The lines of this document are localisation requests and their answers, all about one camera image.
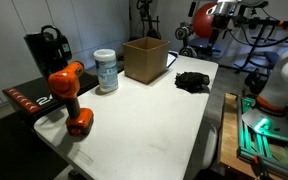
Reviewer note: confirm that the black bag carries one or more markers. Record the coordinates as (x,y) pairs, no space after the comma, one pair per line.
(254,81)

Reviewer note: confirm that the orange clamp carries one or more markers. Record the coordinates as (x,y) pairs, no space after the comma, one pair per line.
(255,160)

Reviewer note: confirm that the white clipboard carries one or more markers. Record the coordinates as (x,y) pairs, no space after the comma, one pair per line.
(171,60)

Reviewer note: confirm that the aluminium frame with green light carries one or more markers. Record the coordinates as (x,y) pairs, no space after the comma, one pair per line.
(267,160)

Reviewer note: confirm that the black platform with red stripes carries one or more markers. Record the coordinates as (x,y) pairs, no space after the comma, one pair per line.
(34,93)

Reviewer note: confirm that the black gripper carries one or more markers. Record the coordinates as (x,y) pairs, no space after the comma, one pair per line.
(221,20)

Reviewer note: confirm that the brown cardboard box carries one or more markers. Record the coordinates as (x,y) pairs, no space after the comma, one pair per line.
(144,65)

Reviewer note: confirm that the grey weight plate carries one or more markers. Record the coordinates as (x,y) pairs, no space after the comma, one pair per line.
(183,32)

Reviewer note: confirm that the black exercise bike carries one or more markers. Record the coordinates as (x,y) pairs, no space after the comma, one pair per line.
(152,33)

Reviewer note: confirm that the black glove with olive trim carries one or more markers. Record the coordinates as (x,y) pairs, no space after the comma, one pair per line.
(194,80)

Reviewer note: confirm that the red exercise ball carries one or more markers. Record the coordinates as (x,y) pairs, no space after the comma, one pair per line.
(202,21)

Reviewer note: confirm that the white wipes canister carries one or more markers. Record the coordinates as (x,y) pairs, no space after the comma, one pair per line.
(106,71)

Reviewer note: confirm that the black wheel with grey hub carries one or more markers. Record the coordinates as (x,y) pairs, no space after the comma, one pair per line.
(186,51)

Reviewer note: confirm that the black table caster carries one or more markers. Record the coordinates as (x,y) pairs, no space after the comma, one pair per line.
(74,172)

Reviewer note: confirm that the wooden platform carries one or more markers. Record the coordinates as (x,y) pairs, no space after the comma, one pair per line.
(229,133)

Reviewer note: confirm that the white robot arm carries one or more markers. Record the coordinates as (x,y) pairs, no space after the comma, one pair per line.
(287,76)

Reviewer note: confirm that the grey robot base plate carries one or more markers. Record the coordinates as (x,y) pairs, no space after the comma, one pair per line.
(267,128)

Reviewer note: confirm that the blue padded seat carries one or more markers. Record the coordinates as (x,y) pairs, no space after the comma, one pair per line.
(271,59)

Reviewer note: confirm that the blue bench pad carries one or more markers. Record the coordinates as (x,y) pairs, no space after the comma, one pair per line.
(200,43)

